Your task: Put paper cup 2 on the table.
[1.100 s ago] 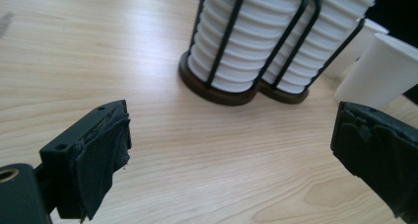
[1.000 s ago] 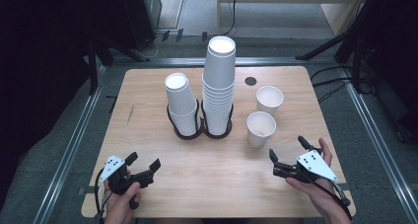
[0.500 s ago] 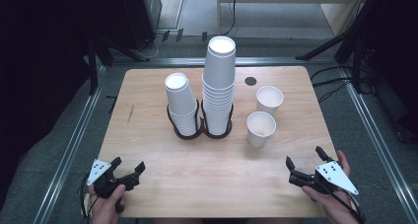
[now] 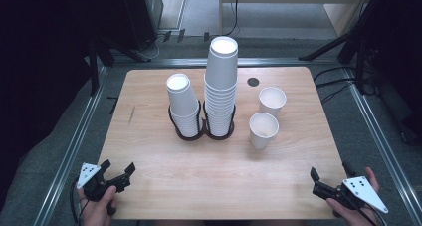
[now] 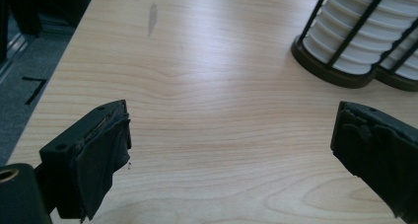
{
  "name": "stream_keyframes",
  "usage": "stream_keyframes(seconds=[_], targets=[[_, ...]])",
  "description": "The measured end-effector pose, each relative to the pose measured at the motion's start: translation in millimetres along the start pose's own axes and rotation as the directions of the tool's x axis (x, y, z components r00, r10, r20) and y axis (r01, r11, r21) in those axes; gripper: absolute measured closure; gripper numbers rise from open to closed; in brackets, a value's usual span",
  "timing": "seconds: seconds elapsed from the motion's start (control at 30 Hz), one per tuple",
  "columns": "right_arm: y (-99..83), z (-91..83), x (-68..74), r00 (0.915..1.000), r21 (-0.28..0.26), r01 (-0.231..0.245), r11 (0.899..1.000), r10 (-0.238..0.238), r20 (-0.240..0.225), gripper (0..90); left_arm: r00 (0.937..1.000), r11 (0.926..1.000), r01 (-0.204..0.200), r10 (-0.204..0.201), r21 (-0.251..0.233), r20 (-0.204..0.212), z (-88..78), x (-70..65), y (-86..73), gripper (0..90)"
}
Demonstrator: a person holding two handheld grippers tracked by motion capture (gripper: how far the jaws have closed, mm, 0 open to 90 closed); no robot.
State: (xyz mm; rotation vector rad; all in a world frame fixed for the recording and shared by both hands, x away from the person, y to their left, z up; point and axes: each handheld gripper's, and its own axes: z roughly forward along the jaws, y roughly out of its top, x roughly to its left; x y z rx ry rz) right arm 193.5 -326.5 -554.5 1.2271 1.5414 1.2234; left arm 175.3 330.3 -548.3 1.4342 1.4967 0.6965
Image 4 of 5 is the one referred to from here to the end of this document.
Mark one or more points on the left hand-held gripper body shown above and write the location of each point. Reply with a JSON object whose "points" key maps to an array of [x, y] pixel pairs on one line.
{"points": [[88, 174]]}

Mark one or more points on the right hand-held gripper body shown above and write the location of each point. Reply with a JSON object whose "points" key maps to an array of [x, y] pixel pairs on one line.
{"points": [[361, 189]]}

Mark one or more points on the white paper cup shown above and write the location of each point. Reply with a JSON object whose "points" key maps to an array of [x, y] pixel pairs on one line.
{"points": [[263, 128], [272, 98]]}

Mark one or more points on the tall stack of white cups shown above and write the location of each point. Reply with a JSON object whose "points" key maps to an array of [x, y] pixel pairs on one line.
{"points": [[221, 73]]}

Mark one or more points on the person's right hand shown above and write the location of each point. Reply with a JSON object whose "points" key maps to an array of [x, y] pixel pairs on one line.
{"points": [[351, 217]]}

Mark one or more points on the person's left hand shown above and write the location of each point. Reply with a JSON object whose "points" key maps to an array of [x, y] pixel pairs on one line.
{"points": [[96, 212]]}

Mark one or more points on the short stack of white cups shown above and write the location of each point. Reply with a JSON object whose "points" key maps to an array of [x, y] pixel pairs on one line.
{"points": [[181, 96]]}

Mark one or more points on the black metal stand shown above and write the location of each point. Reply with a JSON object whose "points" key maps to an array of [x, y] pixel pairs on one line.
{"points": [[94, 73]]}

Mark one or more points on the black round table grommet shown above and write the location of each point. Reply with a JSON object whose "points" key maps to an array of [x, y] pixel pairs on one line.
{"points": [[253, 82]]}

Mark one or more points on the dark curtain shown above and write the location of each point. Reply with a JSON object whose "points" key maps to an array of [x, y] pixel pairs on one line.
{"points": [[401, 53], [40, 70]]}

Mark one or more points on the black tripod stand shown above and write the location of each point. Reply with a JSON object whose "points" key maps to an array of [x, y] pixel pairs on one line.
{"points": [[326, 46]]}

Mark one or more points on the dark tape strip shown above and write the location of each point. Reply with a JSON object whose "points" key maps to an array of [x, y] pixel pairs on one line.
{"points": [[167, 36], [181, 35], [206, 37]]}

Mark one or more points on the light wooden furniture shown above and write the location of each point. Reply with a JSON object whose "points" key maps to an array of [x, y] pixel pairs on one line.
{"points": [[341, 18]]}

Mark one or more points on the dark cabinet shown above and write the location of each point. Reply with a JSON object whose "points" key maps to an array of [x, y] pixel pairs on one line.
{"points": [[139, 13]]}

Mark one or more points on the aluminium floor rail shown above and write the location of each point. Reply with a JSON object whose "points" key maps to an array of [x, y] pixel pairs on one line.
{"points": [[384, 146], [71, 146], [272, 61]]}

